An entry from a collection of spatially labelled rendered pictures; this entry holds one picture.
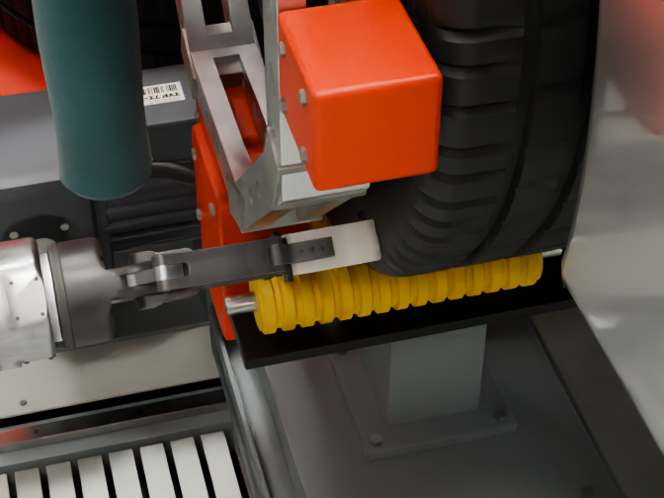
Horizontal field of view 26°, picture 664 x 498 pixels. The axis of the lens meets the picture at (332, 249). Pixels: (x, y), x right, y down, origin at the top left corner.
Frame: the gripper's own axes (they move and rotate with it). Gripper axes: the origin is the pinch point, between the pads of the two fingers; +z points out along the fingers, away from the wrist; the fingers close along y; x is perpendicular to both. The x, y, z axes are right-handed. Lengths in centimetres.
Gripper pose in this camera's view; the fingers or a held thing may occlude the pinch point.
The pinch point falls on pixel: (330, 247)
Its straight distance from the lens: 105.4
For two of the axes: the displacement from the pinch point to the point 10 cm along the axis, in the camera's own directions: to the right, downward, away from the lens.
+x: -1.8, -9.8, 0.5
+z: 9.7, -1.7, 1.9
